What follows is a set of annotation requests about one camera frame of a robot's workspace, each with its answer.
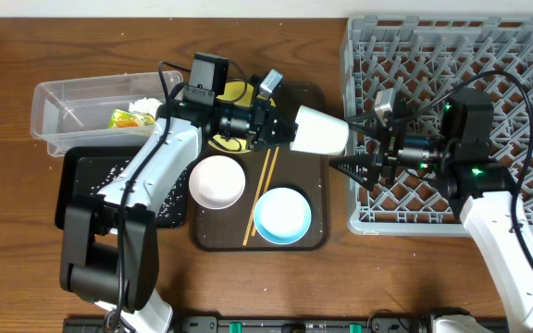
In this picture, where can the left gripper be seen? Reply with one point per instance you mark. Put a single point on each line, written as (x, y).
(257, 130)

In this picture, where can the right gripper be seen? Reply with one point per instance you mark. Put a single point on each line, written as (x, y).
(388, 154)

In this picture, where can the white paper cup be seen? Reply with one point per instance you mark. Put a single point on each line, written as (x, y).
(319, 133)

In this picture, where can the blue bowl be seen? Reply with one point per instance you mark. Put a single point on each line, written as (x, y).
(282, 216)

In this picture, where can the white bowl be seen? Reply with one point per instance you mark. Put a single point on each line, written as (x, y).
(217, 182)

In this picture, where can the rice and peanut scraps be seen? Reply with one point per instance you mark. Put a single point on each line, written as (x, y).
(172, 212)

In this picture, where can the white tissue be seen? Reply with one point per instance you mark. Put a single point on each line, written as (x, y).
(145, 106)

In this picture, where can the green snack wrapper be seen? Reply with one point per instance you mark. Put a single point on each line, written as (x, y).
(126, 119)

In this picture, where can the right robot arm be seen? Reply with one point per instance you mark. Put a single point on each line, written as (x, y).
(481, 191)

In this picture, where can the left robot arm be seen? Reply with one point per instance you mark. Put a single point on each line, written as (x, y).
(109, 251)

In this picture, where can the grey dishwasher rack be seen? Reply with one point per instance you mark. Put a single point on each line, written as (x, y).
(423, 57)

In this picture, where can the wooden chopstick left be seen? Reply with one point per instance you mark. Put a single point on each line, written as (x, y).
(256, 196)

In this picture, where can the wooden chopstick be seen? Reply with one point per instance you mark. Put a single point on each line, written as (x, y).
(268, 179)
(256, 196)

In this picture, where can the wooden chopstick right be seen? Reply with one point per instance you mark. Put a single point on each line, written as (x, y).
(268, 179)

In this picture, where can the yellow plate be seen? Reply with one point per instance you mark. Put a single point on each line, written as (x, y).
(233, 89)

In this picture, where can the dark brown serving tray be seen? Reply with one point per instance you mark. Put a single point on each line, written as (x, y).
(223, 230)

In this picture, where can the clear plastic bin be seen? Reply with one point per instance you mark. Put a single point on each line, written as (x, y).
(77, 112)

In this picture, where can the black rectangular bin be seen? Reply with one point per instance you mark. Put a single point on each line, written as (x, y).
(81, 167)

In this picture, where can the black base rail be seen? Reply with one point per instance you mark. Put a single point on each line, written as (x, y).
(210, 324)

